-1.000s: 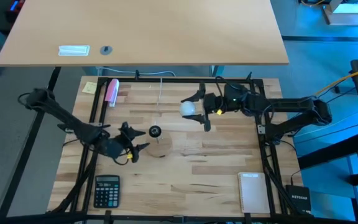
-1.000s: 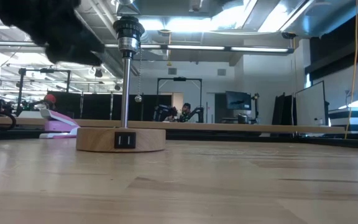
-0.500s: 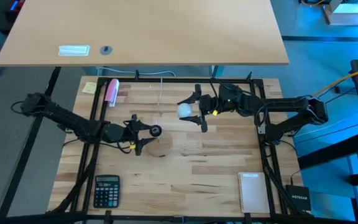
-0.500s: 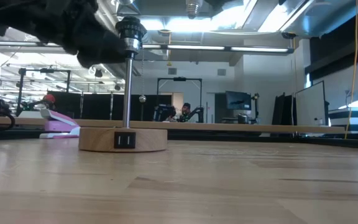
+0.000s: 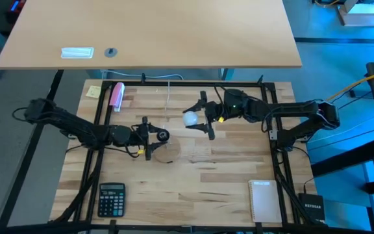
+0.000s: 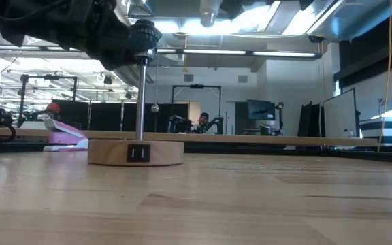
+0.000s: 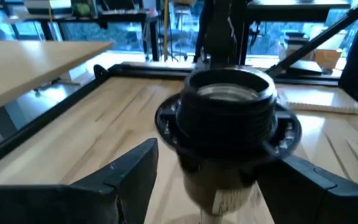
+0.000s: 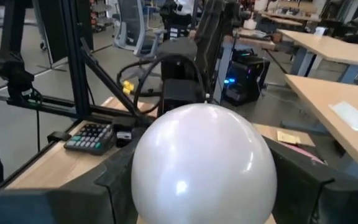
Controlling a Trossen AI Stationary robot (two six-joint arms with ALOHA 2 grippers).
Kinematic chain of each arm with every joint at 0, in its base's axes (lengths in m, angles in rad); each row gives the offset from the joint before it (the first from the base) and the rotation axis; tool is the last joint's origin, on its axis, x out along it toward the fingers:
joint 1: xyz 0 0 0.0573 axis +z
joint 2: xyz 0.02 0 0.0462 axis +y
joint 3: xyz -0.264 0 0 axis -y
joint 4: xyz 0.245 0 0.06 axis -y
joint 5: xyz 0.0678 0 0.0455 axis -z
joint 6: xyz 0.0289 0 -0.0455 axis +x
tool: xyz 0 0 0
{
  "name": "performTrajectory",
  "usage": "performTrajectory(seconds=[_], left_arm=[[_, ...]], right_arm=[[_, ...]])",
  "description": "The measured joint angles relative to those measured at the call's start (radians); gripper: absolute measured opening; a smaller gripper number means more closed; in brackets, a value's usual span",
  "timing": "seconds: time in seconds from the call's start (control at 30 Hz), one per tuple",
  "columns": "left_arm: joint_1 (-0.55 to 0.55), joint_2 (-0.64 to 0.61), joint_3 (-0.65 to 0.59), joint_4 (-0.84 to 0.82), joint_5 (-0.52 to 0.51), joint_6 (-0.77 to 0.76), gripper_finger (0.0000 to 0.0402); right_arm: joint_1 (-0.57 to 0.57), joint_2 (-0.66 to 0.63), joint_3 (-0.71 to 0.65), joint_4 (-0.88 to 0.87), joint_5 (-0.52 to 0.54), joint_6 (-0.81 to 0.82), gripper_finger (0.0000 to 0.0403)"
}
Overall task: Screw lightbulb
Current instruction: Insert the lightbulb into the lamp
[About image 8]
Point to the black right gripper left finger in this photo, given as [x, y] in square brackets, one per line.
[57, 205]

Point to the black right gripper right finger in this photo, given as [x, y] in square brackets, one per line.
[322, 205]

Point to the white round light bulb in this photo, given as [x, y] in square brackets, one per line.
[204, 168]

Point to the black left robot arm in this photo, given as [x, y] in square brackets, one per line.
[179, 90]

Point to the black table clamp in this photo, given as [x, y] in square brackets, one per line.
[59, 136]

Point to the black desk calculator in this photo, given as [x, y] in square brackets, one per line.
[89, 140]

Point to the yellow sticky note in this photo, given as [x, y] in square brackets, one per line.
[287, 137]

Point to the light wood desk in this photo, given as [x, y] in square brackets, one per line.
[328, 102]

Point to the black computer tower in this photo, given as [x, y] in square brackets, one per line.
[245, 77]

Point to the long wood office desk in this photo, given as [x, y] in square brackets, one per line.
[328, 46]

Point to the grey office chair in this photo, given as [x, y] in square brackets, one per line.
[135, 28]

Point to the white jug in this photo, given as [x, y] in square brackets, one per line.
[250, 25]

